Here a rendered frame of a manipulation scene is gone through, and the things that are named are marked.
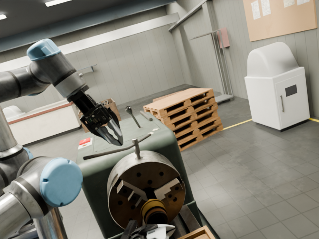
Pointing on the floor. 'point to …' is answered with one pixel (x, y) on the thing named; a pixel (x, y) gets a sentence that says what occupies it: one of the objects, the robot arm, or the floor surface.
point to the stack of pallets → (188, 114)
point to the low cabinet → (46, 123)
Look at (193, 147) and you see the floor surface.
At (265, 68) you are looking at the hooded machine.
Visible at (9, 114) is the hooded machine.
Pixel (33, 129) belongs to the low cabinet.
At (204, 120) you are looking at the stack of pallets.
